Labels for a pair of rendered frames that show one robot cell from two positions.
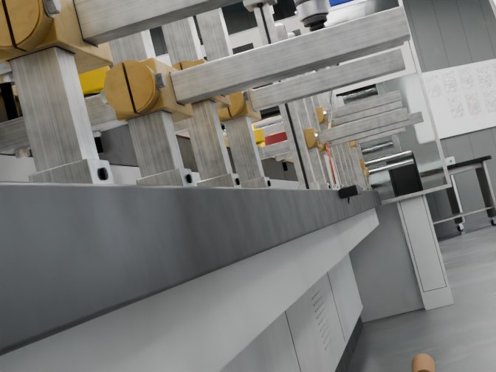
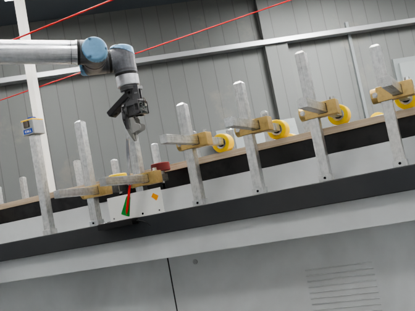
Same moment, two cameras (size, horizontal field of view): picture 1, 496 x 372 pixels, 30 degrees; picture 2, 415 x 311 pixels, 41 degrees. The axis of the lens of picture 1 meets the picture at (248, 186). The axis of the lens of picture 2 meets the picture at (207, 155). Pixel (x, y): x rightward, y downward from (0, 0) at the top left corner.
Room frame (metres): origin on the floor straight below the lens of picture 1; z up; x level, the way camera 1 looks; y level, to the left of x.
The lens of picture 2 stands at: (3.51, -2.32, 0.69)
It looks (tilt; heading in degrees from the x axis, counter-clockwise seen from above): 5 degrees up; 106
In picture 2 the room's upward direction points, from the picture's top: 11 degrees counter-clockwise
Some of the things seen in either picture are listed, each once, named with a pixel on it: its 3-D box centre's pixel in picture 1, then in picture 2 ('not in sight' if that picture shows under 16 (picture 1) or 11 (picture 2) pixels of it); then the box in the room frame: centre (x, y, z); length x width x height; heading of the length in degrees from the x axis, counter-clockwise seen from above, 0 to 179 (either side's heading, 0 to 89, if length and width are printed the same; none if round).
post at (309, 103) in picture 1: (309, 114); (136, 159); (2.62, -0.22, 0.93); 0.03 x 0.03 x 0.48; 80
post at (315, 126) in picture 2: (333, 133); (314, 117); (3.36, -0.35, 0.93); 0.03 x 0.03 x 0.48; 80
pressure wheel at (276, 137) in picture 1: (280, 151); (162, 175); (2.68, -0.12, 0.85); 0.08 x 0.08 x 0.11
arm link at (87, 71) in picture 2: not in sight; (94, 62); (2.59, -0.38, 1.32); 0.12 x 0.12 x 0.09; 30
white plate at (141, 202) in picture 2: (333, 173); (134, 205); (2.59, -0.24, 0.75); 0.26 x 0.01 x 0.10; 170
